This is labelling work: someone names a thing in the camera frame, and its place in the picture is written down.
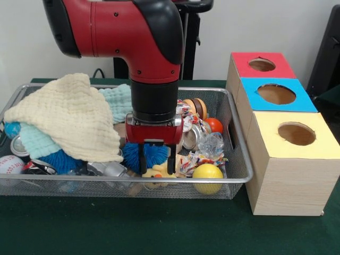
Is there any silver plastic toy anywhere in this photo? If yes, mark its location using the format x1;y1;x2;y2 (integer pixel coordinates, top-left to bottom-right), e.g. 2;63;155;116
87;160;130;178

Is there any dark green tablecloth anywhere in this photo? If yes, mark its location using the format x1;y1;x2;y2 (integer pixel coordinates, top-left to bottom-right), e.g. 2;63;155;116
0;78;340;255
318;84;340;107

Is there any cream muslin cloth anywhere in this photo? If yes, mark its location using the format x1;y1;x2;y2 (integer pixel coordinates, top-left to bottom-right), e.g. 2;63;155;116
3;73;124;163

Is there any black stand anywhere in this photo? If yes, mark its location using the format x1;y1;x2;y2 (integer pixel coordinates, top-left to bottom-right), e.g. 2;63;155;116
307;4;340;107

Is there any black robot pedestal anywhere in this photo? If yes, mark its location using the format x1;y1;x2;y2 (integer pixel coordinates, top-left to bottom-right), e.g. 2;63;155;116
113;0;215;80

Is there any white baseball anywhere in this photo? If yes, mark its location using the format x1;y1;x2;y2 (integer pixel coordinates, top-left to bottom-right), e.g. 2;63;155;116
0;155;25;175

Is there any shallow clear mesh bin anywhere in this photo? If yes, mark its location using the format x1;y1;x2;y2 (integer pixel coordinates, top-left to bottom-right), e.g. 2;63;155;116
0;82;253;200

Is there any red-orange ball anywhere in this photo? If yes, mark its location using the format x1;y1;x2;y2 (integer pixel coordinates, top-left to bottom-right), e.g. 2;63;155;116
204;117;224;134

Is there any yellow ball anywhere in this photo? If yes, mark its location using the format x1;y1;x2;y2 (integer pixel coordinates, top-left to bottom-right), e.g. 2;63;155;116
192;164;224;194

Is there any blue spiky ball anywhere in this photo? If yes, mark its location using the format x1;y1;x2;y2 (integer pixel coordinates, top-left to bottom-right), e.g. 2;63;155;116
39;149;83;175
121;142;169;175

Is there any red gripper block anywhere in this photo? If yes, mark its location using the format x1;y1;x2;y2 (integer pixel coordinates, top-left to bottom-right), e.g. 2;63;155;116
125;113;184;175

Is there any blue globe ball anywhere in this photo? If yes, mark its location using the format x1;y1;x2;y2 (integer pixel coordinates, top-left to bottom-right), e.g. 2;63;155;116
4;121;21;140

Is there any mint green cloth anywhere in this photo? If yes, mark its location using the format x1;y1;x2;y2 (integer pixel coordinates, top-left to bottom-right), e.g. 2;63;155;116
20;83;133;159

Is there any brown striped burger toy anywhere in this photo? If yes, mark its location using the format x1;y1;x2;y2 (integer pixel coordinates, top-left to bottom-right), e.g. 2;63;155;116
183;98;207;119

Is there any wooden three-hole sorting box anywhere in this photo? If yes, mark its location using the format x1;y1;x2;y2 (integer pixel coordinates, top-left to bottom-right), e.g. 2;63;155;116
226;52;340;217

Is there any yellow duck plush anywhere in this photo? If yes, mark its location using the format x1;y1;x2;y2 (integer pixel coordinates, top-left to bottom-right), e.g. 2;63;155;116
142;161;179;179

